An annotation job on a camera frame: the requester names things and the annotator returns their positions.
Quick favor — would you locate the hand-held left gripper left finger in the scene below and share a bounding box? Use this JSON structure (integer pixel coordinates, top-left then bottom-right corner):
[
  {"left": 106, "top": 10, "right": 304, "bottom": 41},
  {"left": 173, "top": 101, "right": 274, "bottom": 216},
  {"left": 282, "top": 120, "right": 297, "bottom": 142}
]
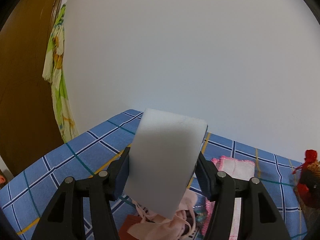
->
[{"left": 31, "top": 146, "right": 131, "bottom": 240}]

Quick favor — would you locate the blue plaid bed sheet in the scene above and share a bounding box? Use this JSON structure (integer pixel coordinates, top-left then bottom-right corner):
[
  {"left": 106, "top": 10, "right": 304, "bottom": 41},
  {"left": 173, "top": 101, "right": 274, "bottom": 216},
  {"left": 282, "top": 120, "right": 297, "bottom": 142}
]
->
[{"left": 0, "top": 109, "right": 309, "bottom": 240}]

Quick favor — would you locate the white cloth with pink edge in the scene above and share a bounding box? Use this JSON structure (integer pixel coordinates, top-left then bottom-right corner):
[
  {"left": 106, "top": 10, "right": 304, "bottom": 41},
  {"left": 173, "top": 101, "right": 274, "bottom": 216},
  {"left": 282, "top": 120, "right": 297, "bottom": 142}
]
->
[{"left": 211, "top": 156, "right": 256, "bottom": 182}]

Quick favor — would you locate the brown wooden door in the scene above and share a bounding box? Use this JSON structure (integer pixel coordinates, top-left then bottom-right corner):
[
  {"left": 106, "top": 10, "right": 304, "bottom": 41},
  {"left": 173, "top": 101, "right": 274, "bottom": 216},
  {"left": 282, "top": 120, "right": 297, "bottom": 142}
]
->
[{"left": 0, "top": 0, "right": 70, "bottom": 180}]

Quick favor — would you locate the knitted doll with red hair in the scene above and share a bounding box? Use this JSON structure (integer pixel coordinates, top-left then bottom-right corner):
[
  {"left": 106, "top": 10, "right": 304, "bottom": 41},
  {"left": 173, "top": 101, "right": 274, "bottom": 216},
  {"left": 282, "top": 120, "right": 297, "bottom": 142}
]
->
[{"left": 292, "top": 149, "right": 320, "bottom": 208}]

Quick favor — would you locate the pink crochet cloth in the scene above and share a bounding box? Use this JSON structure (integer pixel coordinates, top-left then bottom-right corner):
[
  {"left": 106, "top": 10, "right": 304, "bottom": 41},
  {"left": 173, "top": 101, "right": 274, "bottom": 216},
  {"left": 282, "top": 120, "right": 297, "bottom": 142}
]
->
[{"left": 200, "top": 200, "right": 240, "bottom": 240}]

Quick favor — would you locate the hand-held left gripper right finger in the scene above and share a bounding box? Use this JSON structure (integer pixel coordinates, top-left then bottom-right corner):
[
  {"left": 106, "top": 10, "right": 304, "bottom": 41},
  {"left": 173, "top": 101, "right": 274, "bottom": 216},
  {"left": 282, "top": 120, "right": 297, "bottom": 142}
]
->
[{"left": 194, "top": 152, "right": 291, "bottom": 240}]

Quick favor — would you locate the white sponge block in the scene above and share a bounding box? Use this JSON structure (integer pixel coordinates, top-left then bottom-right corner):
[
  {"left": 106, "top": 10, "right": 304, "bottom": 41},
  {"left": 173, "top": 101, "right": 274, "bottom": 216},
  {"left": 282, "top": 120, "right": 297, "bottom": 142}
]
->
[{"left": 124, "top": 108, "right": 208, "bottom": 219}]

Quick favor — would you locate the small clear printed packet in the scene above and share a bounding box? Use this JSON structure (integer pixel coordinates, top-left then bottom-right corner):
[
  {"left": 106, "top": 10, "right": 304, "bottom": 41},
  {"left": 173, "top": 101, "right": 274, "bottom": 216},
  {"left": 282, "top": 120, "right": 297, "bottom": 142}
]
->
[{"left": 191, "top": 205, "right": 208, "bottom": 224}]

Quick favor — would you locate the pale pink cloth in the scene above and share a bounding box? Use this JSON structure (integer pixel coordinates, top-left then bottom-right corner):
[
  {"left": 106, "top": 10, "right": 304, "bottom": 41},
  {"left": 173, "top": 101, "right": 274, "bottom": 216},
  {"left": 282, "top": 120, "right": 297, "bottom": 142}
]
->
[{"left": 129, "top": 189, "right": 200, "bottom": 240}]

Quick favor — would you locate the red-brown flat pouch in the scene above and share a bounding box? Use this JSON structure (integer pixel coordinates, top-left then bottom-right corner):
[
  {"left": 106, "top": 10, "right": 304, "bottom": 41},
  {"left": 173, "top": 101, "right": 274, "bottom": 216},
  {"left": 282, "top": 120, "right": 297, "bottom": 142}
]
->
[{"left": 118, "top": 214, "right": 142, "bottom": 240}]

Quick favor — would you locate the green floral hanging cloth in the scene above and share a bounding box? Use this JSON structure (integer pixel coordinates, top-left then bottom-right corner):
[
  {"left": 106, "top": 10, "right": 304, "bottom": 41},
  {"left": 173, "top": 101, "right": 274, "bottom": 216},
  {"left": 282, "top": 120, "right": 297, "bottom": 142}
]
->
[{"left": 42, "top": 4, "right": 78, "bottom": 144}]

